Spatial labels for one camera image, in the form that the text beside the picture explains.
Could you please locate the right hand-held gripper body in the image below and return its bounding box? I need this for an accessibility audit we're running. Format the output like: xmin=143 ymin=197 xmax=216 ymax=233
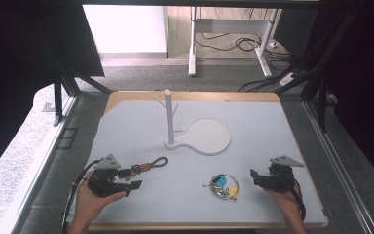
xmin=260 ymin=155 xmax=306 ymax=193

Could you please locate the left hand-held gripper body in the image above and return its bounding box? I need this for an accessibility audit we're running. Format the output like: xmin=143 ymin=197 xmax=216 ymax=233
xmin=87 ymin=153 xmax=132 ymax=198

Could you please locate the black lanyard keychain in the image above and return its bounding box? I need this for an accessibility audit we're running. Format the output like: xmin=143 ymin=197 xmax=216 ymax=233
xmin=123 ymin=156 xmax=168 ymax=181

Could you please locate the key ring with colourful tags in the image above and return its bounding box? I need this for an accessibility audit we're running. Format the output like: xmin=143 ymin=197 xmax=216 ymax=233
xmin=202 ymin=174 xmax=240 ymax=201

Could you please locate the white key rack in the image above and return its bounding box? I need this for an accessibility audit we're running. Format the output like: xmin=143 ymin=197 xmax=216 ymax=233
xmin=154 ymin=88 xmax=232 ymax=156

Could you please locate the person's right hand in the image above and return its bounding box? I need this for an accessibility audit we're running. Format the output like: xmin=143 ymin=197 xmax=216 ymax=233
xmin=266 ymin=181 xmax=303 ymax=222

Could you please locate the person's left hand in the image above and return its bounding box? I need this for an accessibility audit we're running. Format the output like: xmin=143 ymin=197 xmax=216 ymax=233
xmin=72 ymin=171 xmax=128 ymax=225

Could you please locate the white table mat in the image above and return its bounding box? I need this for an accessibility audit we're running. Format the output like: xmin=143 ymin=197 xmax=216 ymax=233
xmin=67 ymin=99 xmax=327 ymax=225

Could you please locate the wooden table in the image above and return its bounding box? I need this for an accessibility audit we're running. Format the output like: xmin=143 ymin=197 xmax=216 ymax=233
xmin=87 ymin=91 xmax=329 ymax=232

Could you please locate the white power strip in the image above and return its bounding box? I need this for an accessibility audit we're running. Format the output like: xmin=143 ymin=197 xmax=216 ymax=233
xmin=279 ymin=71 xmax=298 ymax=87

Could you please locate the black curtain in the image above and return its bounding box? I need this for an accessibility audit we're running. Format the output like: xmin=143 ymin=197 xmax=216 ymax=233
xmin=0 ymin=0 xmax=105 ymax=186
xmin=305 ymin=0 xmax=374 ymax=193

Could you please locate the right hand-held gripper cable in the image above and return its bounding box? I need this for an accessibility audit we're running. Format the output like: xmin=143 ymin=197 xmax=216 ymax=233
xmin=288 ymin=179 xmax=307 ymax=222

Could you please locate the hand-held gripper cable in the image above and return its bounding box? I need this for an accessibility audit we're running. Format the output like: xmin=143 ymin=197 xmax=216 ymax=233
xmin=61 ymin=159 xmax=102 ymax=234
xmin=288 ymin=179 xmax=307 ymax=222

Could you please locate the left hand-held gripper cable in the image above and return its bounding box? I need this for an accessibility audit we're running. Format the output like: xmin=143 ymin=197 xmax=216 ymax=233
xmin=61 ymin=159 xmax=102 ymax=234

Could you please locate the aluminium frame rail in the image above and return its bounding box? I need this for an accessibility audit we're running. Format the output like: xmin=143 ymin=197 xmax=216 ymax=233
xmin=303 ymin=100 xmax=374 ymax=234
xmin=11 ymin=96 xmax=81 ymax=234

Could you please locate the black metal frame strut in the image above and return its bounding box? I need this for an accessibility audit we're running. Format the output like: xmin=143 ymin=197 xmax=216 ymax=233
xmin=47 ymin=48 xmax=115 ymax=127
xmin=274 ymin=9 xmax=361 ymax=133

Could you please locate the tangle of black floor cables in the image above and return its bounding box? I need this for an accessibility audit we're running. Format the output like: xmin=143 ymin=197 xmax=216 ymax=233
xmin=194 ymin=7 xmax=303 ymax=93

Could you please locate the white desk frame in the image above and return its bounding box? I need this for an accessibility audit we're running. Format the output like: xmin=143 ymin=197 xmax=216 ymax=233
xmin=188 ymin=6 xmax=279 ymax=78

